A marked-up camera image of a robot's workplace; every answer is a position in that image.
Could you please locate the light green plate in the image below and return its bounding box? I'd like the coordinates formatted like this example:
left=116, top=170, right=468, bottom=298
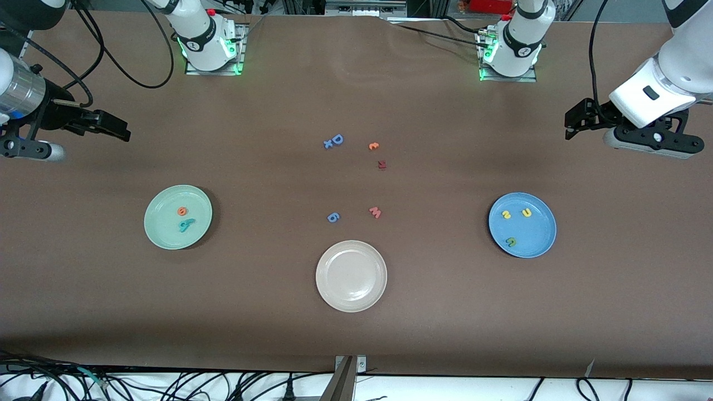
left=144, top=184, right=213, bottom=250

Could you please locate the blue plate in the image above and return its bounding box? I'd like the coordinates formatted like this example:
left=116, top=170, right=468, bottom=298
left=489, top=192, right=557, bottom=259

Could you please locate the red box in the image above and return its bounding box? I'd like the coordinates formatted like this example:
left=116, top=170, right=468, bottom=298
left=471, top=0, right=514, bottom=14

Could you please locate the beige plate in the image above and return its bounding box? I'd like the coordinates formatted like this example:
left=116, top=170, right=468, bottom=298
left=315, top=240, right=388, bottom=313

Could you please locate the brown table cover sheet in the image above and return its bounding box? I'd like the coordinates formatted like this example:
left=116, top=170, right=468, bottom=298
left=0, top=10, right=713, bottom=379

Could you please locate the grey metal beam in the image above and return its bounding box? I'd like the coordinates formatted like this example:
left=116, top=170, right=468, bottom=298
left=319, top=356, right=357, bottom=401

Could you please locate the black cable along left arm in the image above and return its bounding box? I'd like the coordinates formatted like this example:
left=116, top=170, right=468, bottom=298
left=588, top=0, right=611, bottom=106

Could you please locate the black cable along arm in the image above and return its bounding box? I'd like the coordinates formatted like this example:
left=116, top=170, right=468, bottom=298
left=22, top=0, right=176, bottom=109
left=588, top=0, right=611, bottom=106

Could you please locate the black cable along right arm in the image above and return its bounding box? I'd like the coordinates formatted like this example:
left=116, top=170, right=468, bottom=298
left=22, top=0, right=176, bottom=109

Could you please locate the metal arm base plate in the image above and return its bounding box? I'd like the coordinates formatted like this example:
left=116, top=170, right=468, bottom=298
left=184, top=23, right=247, bottom=76
left=478, top=31, right=539, bottom=83

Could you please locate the black cable to arm base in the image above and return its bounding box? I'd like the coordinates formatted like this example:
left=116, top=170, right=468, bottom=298
left=387, top=17, right=491, bottom=51

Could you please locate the grey metal frame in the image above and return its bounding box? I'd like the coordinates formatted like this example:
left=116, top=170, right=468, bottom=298
left=325, top=0, right=408, bottom=17

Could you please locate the teal floor cable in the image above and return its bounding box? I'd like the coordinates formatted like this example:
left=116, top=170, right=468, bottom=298
left=77, top=368, right=110, bottom=389

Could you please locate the silver corner bracket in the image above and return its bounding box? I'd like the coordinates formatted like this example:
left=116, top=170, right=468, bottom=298
left=334, top=355, right=367, bottom=375

